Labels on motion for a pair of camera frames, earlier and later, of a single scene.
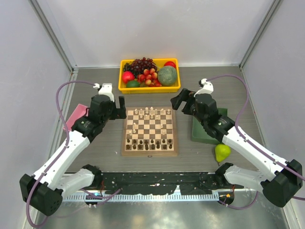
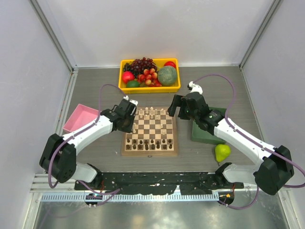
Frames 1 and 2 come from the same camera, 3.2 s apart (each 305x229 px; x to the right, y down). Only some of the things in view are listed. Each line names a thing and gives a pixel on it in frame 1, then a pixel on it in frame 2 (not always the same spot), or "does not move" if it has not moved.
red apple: x=127 y=76 does not move
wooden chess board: x=149 y=131 does not move
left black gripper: x=119 y=113 → x=128 y=129
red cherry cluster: x=149 y=77 does not move
